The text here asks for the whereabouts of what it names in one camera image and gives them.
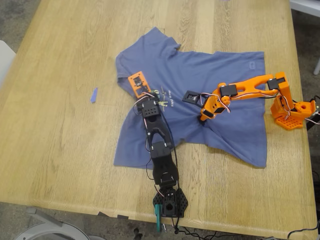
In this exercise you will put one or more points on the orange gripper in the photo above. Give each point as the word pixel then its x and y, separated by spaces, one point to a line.
pixel 203 117

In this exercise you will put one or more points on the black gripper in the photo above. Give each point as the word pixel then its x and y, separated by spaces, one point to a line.
pixel 151 95

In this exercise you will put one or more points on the blue printed T-shirt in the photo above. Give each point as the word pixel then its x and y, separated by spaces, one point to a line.
pixel 225 140

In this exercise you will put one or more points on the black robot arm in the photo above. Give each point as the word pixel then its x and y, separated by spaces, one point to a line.
pixel 162 160

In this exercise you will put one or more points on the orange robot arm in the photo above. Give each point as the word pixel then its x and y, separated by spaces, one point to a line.
pixel 250 85

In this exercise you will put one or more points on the orange perforated arm base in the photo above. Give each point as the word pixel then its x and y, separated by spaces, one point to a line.
pixel 290 123

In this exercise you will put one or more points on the black perforated arm base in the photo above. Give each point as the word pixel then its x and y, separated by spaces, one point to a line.
pixel 181 202

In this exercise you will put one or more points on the teal table clamp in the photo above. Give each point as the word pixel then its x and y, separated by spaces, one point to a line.
pixel 158 220

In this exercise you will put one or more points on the small silver pin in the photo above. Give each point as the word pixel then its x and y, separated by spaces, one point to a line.
pixel 164 228

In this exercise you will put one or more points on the white shelf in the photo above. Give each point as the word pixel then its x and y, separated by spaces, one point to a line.
pixel 305 6

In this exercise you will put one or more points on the white chair seat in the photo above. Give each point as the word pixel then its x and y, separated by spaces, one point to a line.
pixel 6 60

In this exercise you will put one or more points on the white round stool base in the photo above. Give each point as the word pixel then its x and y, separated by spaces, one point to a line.
pixel 50 230

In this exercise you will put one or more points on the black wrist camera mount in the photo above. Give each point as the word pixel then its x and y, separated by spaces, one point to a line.
pixel 191 96

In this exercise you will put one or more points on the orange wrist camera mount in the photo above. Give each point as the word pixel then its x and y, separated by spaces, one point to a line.
pixel 136 78

